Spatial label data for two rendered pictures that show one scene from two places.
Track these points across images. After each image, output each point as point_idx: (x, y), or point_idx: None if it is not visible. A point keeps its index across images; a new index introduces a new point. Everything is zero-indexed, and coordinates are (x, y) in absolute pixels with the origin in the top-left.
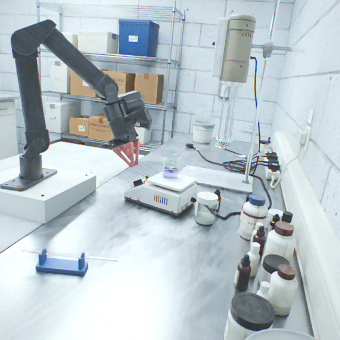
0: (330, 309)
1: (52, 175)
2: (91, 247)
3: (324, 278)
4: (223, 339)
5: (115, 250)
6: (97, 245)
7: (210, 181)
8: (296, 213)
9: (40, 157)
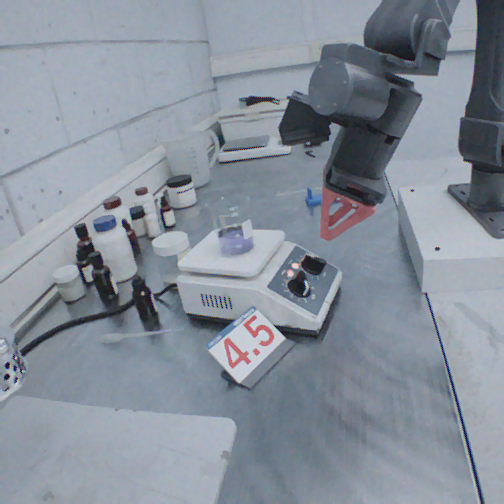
0: (133, 182)
1: (482, 225)
2: (319, 215)
3: (121, 186)
4: (196, 202)
5: (292, 218)
6: (314, 217)
7: (107, 427)
8: (43, 264)
9: (473, 168)
